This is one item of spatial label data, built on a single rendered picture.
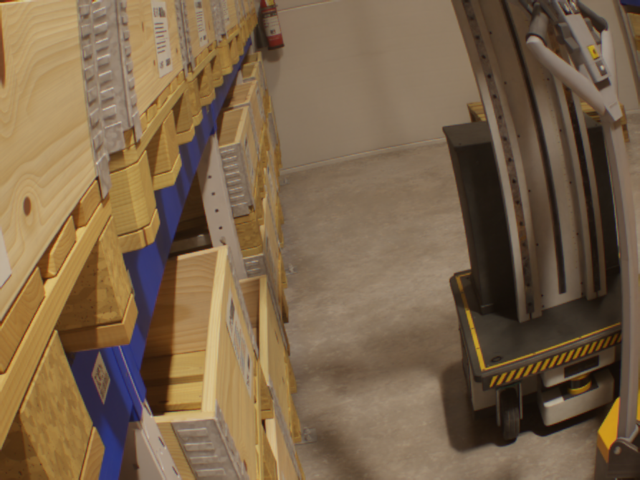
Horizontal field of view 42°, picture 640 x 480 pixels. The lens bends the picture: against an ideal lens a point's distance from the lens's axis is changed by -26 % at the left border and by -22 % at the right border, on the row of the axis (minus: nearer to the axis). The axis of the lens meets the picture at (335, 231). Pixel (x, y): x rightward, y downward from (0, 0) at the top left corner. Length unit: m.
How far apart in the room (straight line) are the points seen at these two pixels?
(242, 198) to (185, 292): 1.13
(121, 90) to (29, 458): 0.71
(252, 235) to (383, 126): 4.10
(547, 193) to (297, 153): 4.37
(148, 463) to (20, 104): 0.61
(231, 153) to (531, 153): 0.89
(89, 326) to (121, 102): 0.36
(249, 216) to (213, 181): 0.21
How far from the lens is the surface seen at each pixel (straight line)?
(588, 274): 2.98
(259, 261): 3.13
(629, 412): 1.92
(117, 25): 1.13
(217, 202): 2.96
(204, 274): 1.97
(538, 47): 1.52
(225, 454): 1.24
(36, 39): 0.68
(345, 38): 7.04
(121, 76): 1.13
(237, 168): 3.06
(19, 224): 0.57
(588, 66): 1.66
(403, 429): 3.18
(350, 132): 7.13
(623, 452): 1.95
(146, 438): 1.10
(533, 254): 2.91
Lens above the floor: 1.45
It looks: 15 degrees down
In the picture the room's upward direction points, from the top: 12 degrees counter-clockwise
